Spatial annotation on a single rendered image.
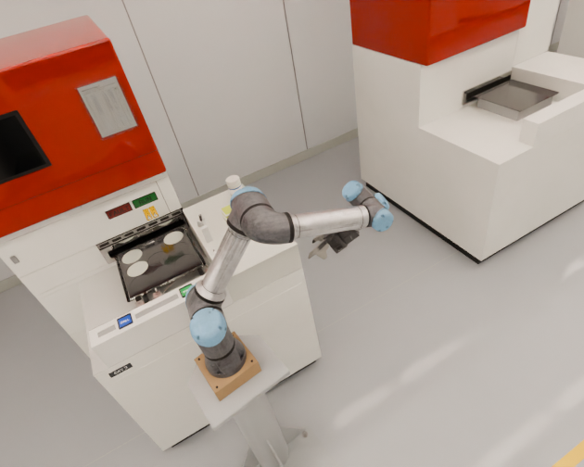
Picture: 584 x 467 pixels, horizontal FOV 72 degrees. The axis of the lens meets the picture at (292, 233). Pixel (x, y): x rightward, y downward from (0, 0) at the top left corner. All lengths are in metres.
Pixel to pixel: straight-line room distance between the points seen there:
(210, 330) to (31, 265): 1.13
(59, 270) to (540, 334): 2.59
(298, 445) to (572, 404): 1.36
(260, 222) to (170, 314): 0.69
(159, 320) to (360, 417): 1.18
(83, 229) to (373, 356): 1.69
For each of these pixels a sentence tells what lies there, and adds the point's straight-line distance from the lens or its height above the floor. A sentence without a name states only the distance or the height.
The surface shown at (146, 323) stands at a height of 0.94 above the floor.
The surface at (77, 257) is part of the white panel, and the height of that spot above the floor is 0.95.
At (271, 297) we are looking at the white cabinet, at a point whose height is 0.73.
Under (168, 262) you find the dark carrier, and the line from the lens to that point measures 1.99.
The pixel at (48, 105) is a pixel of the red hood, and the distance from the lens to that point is 1.87.
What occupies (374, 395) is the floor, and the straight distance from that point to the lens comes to 2.39.
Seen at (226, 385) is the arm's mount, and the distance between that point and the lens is 1.51.
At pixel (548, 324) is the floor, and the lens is 2.80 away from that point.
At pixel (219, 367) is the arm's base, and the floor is 0.93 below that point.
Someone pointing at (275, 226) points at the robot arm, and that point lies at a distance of 1.18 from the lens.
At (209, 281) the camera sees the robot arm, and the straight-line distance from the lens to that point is 1.42.
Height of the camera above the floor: 2.13
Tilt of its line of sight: 40 degrees down
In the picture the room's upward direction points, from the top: 13 degrees counter-clockwise
